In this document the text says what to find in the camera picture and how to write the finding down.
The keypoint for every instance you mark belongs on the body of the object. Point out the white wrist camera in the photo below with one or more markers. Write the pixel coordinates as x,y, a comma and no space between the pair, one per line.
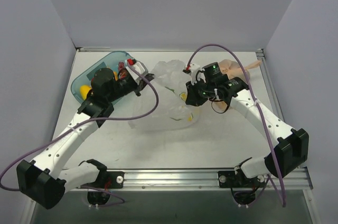
136,69
194,71

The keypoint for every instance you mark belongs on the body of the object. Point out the teal plastic fruit tray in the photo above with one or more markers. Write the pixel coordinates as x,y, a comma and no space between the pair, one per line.
112,60

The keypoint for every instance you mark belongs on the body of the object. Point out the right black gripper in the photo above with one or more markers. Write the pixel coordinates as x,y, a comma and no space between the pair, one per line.
193,94

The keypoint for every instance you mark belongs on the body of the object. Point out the orange tied plastic bag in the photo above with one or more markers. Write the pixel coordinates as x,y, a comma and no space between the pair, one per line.
232,69

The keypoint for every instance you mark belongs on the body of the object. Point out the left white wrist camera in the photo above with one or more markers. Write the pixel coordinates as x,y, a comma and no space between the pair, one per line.
136,69

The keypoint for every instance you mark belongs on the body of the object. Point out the clear printed plastic bag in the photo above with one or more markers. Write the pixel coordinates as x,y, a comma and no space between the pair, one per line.
172,112

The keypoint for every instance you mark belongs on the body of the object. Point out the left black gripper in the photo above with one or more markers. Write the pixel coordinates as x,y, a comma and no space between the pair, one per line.
142,84

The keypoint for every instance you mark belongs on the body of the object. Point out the fake red grape bunch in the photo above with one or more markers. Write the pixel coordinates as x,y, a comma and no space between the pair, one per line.
121,66

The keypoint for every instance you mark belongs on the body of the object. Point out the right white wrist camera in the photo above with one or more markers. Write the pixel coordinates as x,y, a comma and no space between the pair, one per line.
194,71

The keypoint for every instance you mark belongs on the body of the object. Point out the yellow fake lemon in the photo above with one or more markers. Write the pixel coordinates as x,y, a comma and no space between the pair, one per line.
84,90

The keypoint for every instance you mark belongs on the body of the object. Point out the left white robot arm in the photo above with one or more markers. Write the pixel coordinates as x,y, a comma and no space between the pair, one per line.
91,115

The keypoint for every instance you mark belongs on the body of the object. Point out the front aluminium rail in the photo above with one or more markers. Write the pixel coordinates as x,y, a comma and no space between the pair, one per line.
169,180

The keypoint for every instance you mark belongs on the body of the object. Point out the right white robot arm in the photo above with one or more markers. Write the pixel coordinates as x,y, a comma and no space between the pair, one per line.
289,147

